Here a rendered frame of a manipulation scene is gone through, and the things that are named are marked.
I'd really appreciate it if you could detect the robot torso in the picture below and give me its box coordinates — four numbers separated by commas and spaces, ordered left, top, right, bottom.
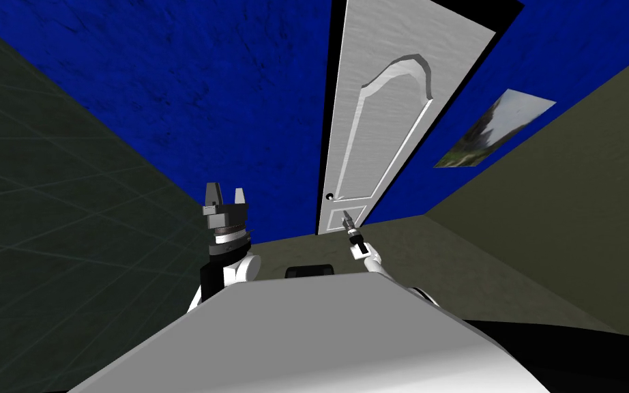
68, 264, 551, 393

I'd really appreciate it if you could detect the landscape picture on wall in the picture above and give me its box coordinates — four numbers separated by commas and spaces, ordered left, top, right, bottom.
433, 89, 558, 170

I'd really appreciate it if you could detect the white panelled door leaf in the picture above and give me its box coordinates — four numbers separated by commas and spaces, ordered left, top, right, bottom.
317, 0, 497, 237

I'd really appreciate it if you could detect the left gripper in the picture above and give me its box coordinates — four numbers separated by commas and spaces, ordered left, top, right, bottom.
201, 182, 250, 234

